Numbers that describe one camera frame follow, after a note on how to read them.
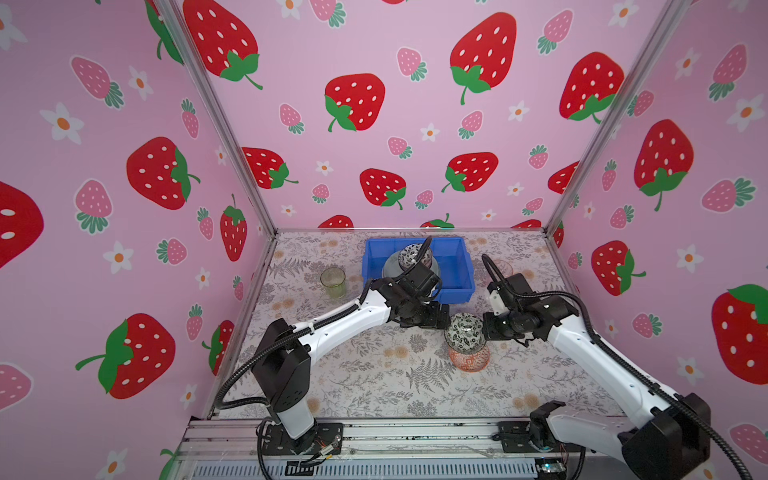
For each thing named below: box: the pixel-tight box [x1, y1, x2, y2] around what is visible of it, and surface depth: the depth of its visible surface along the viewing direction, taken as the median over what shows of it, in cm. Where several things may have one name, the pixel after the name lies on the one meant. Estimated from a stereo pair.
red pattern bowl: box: [448, 344, 490, 373], surface depth 87 cm
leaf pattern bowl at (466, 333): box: [444, 312, 487, 355], surface depth 84 cm
